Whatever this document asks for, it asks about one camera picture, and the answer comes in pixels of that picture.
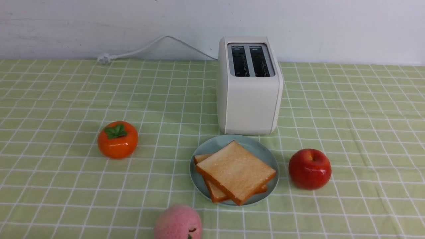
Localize white toaster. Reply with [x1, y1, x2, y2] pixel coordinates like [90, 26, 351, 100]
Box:
[216, 36, 284, 135]

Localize red apple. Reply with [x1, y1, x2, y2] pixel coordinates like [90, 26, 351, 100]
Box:
[288, 148, 332, 191]

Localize green checkered tablecloth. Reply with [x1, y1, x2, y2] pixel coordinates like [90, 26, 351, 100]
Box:
[0, 59, 425, 239]

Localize pink peach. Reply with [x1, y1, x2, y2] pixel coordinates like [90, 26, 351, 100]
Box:
[154, 205, 203, 239]

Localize orange persimmon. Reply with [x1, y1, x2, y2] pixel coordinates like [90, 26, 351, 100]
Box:
[97, 121, 139, 159]

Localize white power cord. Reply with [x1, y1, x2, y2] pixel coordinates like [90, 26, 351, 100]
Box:
[97, 35, 219, 64]

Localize light blue plate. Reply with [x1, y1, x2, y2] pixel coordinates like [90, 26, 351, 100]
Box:
[189, 135, 280, 207]

